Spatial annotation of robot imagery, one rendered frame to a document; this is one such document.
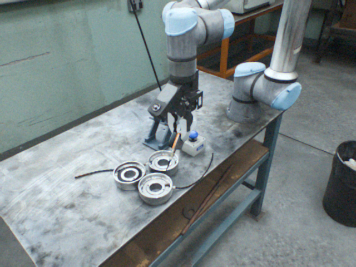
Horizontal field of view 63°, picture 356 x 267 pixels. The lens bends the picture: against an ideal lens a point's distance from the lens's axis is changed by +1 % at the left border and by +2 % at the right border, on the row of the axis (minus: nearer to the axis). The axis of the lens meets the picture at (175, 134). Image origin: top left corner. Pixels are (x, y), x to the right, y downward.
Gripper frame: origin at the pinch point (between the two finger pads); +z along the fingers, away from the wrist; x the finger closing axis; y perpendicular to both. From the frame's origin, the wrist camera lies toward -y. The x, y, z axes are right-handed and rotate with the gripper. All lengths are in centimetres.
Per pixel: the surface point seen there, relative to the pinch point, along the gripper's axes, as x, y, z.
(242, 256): -13, 36, 97
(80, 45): 164, 73, 25
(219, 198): -3.8, 22.0, 43.6
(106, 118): 49, 8, 17
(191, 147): 3.9, 11.4, 13.0
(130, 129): 34.0, 8.9, 16.8
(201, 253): -3, 11, 73
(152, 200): -1.9, -14.6, 13.8
